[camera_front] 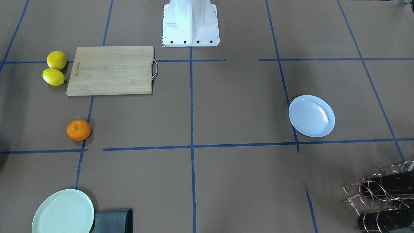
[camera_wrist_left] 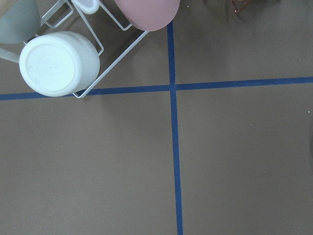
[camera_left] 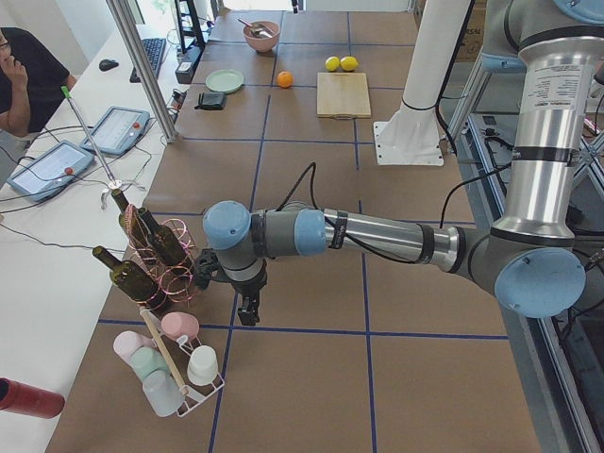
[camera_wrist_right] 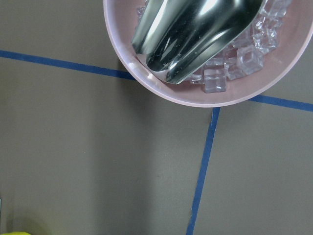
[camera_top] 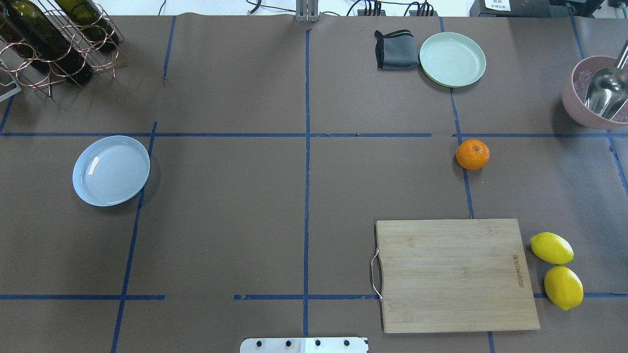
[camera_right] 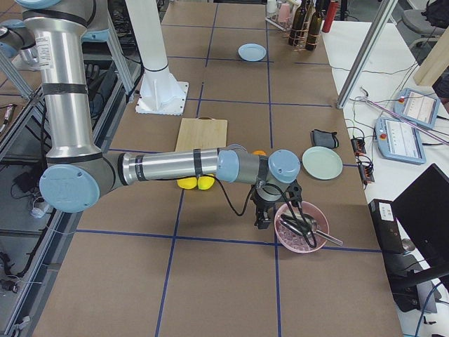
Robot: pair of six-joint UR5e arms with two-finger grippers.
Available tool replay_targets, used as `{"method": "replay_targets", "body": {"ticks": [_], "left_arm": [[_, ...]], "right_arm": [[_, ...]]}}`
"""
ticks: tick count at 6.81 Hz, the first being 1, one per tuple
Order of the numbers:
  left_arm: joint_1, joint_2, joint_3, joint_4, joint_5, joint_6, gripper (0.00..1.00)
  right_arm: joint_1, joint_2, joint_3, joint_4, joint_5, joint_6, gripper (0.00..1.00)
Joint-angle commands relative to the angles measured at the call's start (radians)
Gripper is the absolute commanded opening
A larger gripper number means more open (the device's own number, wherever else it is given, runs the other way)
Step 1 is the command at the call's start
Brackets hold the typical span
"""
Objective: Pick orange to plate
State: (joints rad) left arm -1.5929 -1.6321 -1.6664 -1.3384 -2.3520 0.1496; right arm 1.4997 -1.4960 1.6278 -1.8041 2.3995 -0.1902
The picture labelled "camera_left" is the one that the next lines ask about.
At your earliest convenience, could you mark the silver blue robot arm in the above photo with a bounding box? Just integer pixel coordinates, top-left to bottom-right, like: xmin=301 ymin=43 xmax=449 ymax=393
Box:
xmin=203 ymin=1 xmax=603 ymax=326

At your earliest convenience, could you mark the metal grabber stick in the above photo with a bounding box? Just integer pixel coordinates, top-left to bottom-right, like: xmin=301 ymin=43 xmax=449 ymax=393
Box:
xmin=61 ymin=86 xmax=143 ymax=209

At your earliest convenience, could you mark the dark green wine bottle front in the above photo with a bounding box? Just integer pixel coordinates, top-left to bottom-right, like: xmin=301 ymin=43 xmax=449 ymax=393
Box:
xmin=92 ymin=245 xmax=166 ymax=310

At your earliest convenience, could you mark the pink cup top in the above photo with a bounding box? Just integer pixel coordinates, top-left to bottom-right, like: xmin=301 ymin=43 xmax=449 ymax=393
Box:
xmin=160 ymin=311 xmax=199 ymax=341

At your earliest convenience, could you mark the black folded cloth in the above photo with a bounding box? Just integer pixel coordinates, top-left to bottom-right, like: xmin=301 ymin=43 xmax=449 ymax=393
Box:
xmin=194 ymin=92 xmax=227 ymax=110

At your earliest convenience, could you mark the green plate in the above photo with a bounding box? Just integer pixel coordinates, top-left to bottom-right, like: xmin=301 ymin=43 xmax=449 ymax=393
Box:
xmin=205 ymin=69 xmax=244 ymax=93

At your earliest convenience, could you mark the red cylinder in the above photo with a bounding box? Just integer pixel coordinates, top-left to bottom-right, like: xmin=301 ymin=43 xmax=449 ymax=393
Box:
xmin=1 ymin=377 xmax=65 ymax=419

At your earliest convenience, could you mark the white cup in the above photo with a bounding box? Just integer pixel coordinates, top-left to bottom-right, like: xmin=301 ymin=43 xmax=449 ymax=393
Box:
xmin=187 ymin=345 xmax=218 ymax=386

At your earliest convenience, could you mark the green cup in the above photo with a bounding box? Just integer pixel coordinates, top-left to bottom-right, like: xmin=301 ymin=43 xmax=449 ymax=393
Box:
xmin=129 ymin=346 xmax=169 ymax=381

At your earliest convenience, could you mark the orange fruit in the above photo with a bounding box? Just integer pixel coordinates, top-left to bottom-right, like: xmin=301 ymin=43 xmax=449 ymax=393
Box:
xmin=277 ymin=71 xmax=294 ymax=89

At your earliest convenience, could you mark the wooden cutting board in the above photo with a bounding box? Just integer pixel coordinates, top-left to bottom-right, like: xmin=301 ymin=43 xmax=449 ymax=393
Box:
xmin=316 ymin=72 xmax=372 ymax=119

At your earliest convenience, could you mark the black computer mouse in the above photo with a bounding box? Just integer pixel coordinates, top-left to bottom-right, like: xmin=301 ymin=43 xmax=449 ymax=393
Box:
xmin=98 ymin=59 xmax=119 ymax=72

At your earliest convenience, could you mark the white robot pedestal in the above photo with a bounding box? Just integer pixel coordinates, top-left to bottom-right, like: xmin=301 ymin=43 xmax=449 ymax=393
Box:
xmin=374 ymin=0 xmax=472 ymax=166

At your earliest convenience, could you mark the metal scoop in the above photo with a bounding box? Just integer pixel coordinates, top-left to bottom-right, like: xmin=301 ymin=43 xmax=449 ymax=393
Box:
xmin=238 ymin=18 xmax=274 ymax=38

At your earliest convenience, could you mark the dark green wine bottle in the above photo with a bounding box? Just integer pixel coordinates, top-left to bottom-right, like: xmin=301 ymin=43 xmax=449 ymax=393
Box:
xmin=92 ymin=245 xmax=166 ymax=310
xmin=111 ymin=189 xmax=147 ymax=248
xmin=137 ymin=207 xmax=191 ymax=267

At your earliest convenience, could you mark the person in black shirt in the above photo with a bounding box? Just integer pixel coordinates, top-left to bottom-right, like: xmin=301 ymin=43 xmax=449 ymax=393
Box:
xmin=1 ymin=27 xmax=76 ymax=138

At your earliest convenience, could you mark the wooden rack handle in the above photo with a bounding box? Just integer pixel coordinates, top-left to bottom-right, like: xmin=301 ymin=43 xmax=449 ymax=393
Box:
xmin=140 ymin=310 xmax=189 ymax=395

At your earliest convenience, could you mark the dark green wine bottle middle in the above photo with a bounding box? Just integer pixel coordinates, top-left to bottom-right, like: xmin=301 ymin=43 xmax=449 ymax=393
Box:
xmin=137 ymin=207 xmax=191 ymax=267

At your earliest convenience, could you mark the white wire cup rack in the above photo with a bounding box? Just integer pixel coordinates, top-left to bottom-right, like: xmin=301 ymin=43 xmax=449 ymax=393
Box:
xmin=149 ymin=310 xmax=225 ymax=418

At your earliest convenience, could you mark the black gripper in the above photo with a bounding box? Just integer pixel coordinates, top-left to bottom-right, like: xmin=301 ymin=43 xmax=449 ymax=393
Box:
xmin=233 ymin=263 xmax=267 ymax=326

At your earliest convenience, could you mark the pink wire bottle rack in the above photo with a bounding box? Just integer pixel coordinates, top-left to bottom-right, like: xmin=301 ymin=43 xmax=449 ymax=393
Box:
xmin=128 ymin=219 xmax=197 ymax=304

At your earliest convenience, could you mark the pink cup left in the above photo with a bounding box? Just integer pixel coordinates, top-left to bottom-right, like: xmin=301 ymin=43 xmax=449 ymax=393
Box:
xmin=112 ymin=330 xmax=156 ymax=364

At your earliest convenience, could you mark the yellow lemon right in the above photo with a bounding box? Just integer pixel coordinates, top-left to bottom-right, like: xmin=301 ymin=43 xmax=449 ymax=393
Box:
xmin=340 ymin=56 xmax=359 ymax=72

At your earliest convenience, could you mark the yellow lemon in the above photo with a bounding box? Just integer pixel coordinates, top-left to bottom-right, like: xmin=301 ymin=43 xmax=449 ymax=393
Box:
xmin=340 ymin=56 xmax=359 ymax=72
xmin=324 ymin=56 xmax=341 ymax=72

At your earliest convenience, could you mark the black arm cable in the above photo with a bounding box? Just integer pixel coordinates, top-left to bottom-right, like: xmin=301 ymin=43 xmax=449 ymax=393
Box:
xmin=276 ymin=161 xmax=318 ymax=212

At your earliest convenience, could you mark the aluminium frame post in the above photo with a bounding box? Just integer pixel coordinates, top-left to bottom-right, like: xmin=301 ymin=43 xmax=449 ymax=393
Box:
xmin=106 ymin=0 xmax=177 ymax=143

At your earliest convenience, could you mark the pink cup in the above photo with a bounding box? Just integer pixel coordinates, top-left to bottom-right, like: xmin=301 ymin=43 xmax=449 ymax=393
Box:
xmin=160 ymin=311 xmax=199 ymax=341
xmin=112 ymin=330 xmax=156 ymax=364

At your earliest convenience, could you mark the black keyboard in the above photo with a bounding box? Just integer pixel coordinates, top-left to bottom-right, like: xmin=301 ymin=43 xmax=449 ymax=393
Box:
xmin=142 ymin=38 xmax=167 ymax=78

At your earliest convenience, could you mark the dark green wine bottle back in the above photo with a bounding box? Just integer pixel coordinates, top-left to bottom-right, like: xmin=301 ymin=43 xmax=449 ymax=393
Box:
xmin=111 ymin=189 xmax=147 ymax=248

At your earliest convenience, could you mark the teach pendant tablet front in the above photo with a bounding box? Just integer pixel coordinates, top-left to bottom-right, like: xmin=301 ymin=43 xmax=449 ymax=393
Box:
xmin=8 ymin=141 xmax=93 ymax=201

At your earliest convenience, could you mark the yellow lemon left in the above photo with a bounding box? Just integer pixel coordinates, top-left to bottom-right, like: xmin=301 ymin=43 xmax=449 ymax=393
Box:
xmin=324 ymin=56 xmax=341 ymax=72

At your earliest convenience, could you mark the teach pendant tablet back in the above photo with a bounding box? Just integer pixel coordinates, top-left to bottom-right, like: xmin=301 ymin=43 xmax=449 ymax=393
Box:
xmin=91 ymin=106 xmax=150 ymax=156

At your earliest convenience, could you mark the pink bowl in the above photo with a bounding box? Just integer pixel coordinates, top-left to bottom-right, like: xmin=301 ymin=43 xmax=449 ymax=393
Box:
xmin=243 ymin=21 xmax=280 ymax=53

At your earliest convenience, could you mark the light blue cup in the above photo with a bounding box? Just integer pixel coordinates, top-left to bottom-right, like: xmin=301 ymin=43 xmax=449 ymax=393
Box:
xmin=142 ymin=370 xmax=184 ymax=417

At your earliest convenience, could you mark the teach pendant tablet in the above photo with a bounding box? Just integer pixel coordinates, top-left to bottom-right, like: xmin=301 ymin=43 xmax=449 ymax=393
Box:
xmin=8 ymin=141 xmax=93 ymax=201
xmin=91 ymin=106 xmax=150 ymax=156

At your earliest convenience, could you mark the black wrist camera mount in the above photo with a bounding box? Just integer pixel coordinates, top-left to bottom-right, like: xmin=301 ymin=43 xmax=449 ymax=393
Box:
xmin=193 ymin=248 xmax=223 ymax=290

